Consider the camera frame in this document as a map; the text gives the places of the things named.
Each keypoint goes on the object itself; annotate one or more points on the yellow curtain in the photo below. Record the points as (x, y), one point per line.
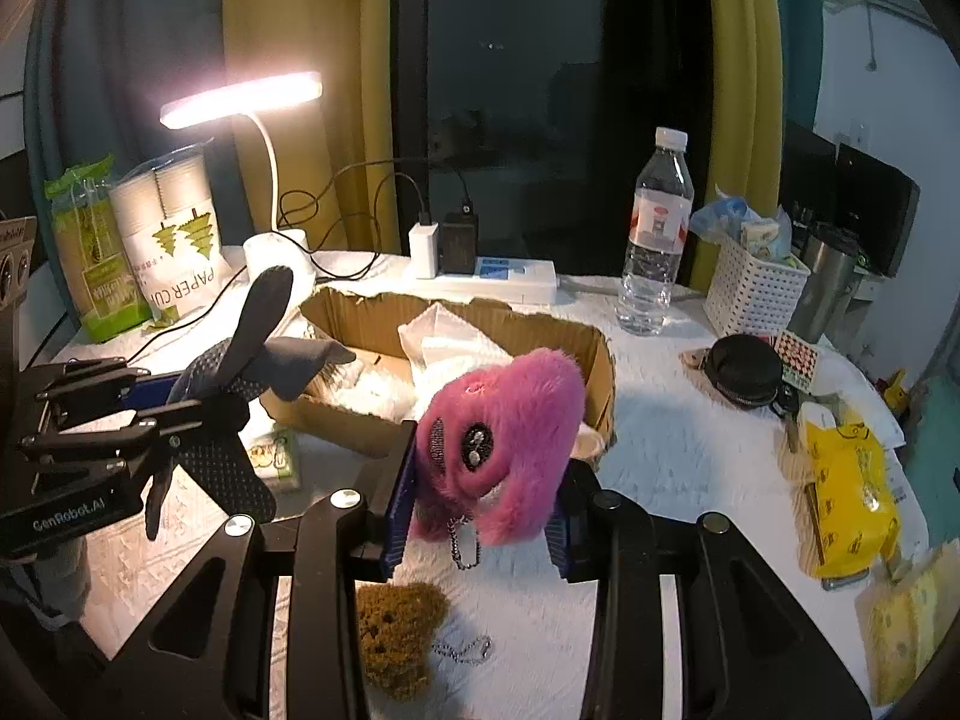
(300, 15)
(739, 90)

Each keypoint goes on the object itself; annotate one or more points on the pale yellow tissue packet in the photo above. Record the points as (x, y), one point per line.
(904, 622)

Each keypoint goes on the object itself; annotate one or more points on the clear water bottle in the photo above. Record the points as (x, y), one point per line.
(656, 240)

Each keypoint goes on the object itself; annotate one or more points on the pack of paper cups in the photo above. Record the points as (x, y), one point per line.
(172, 240)

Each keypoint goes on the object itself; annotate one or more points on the green bed mattress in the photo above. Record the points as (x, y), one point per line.
(937, 420)

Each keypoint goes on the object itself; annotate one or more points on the black charger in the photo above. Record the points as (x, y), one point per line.
(459, 240)

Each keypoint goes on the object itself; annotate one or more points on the patterned card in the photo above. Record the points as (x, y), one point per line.
(796, 356)

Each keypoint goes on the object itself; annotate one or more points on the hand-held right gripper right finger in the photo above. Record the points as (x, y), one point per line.
(561, 540)

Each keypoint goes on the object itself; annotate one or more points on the pink plush toy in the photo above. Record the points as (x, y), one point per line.
(517, 405)

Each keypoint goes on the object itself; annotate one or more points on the yellow plastic packet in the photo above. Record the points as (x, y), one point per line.
(847, 495)

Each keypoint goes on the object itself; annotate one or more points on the grey dotted glove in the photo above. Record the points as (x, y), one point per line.
(264, 307)

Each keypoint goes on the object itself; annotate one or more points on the person's left forearm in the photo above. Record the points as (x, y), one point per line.
(52, 577)

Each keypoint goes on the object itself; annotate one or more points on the white power strip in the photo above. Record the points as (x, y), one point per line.
(510, 277)

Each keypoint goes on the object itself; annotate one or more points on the black round pouch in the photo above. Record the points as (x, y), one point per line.
(746, 371)

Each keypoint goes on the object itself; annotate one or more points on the cartoon print tissue packet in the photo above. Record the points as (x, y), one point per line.
(276, 457)

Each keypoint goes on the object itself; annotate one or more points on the white plastic basket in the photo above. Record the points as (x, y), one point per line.
(754, 292)

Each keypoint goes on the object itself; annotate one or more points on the teal curtain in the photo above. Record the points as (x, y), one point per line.
(112, 52)
(799, 30)

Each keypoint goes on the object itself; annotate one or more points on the brown plush bear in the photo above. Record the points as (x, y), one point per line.
(397, 637)

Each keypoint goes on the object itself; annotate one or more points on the white charger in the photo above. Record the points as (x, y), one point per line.
(424, 251)

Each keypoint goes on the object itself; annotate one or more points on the keys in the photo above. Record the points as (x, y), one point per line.
(787, 412)

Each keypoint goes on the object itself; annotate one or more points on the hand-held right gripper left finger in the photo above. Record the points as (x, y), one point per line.
(397, 499)

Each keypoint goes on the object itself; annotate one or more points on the stainless steel tumbler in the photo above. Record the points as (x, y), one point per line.
(821, 285)

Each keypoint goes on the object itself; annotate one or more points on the black monitor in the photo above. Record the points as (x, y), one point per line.
(806, 172)
(877, 210)

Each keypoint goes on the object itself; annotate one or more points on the small yellow toy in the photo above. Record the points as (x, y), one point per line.
(895, 390)

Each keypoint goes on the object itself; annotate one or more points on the dark window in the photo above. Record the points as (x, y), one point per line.
(540, 52)

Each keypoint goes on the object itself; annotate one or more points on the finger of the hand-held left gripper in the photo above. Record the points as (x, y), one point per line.
(150, 439)
(154, 390)

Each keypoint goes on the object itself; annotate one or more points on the blue plastic bag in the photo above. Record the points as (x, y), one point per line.
(716, 214)

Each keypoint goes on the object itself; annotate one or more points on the small tissue packet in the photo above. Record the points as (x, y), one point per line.
(765, 240)

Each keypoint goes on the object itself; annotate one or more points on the green packet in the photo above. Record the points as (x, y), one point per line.
(94, 262)

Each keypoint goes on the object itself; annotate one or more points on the cardboard box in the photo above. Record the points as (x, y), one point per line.
(540, 345)

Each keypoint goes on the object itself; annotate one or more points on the white desk lamp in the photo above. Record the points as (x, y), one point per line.
(240, 97)

